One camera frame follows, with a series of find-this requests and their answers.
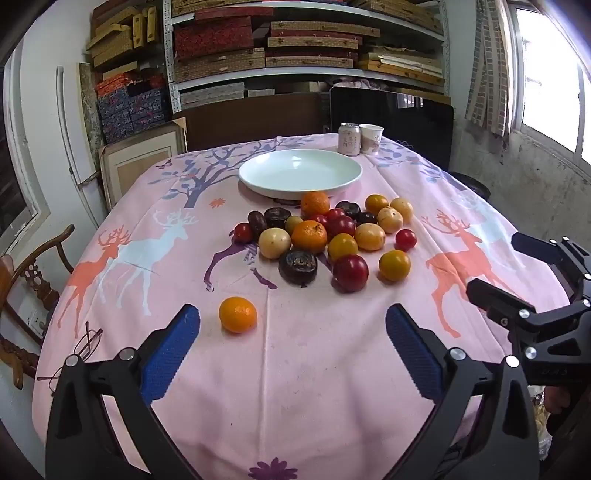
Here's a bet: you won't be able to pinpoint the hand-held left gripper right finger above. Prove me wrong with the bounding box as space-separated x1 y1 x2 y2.
385 304 540 480

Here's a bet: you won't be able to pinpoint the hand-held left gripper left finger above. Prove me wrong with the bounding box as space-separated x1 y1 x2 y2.
45 304 201 480

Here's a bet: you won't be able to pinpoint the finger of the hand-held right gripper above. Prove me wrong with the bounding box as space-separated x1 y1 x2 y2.
466 278 591 344
512 232 591 280

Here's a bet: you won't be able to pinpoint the orange tangerine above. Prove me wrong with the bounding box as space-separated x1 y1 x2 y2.
291 220 328 254
219 296 258 334
300 191 331 217

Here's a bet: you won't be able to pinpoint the large red plum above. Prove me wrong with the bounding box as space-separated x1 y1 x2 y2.
327 215 356 238
332 254 369 294

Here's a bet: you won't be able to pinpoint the pale yellow round fruit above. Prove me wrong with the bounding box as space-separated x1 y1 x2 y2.
390 198 414 222
257 228 293 260
355 223 386 251
377 206 404 234

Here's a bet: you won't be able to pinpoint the white plate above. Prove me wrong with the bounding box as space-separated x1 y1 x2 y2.
238 148 363 200

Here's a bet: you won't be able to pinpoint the person's right hand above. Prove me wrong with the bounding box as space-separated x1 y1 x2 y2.
544 385 573 415

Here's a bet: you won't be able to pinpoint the crinkled plastic bag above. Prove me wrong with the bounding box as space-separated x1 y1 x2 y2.
529 385 552 462

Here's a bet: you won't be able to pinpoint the eyeglasses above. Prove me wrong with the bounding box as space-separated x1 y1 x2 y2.
38 320 105 398

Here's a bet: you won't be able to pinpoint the black round stool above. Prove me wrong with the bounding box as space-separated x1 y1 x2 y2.
449 171 491 200

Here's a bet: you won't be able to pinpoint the pink deer print tablecloth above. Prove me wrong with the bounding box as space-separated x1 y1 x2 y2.
31 133 571 480

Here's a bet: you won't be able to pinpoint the wooden chair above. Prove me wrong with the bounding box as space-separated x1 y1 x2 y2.
0 224 77 391

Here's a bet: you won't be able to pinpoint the striped curtain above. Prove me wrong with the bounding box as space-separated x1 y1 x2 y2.
464 0 520 138

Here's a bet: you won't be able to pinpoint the wooden framed panel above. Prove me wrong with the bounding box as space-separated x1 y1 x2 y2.
98 117 188 209

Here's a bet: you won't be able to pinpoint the white paper cup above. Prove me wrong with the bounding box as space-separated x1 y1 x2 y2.
359 124 385 154

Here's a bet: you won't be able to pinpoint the pink drink can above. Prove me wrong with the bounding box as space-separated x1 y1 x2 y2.
337 122 362 155

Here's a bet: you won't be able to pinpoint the white leaning strip board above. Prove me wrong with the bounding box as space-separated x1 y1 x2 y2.
55 66 109 227

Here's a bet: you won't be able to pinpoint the pink folded cloth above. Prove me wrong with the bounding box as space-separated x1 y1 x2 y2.
331 78 386 92

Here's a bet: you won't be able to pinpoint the stack of blue patterned boxes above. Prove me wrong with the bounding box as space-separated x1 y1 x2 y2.
96 85 171 144

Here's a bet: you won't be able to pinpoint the dark brown wooden board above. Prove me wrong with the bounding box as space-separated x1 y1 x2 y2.
174 92 334 152

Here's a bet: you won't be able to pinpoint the speckled stone slab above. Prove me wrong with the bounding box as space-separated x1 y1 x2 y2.
78 62 112 155

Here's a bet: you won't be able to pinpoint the orange patterned box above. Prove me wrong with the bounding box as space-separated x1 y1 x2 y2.
95 74 167 97

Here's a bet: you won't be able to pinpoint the stack of woven flat boxes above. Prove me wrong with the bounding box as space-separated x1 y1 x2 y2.
172 0 448 109

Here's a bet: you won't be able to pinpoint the white metal shelf rack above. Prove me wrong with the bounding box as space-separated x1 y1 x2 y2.
163 0 451 114

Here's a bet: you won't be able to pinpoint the pile of tan wooden cases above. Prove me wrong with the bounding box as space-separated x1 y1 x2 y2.
87 4 163 75

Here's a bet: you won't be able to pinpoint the window with white frame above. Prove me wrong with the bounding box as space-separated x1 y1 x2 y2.
505 0 591 169
0 44 51 241

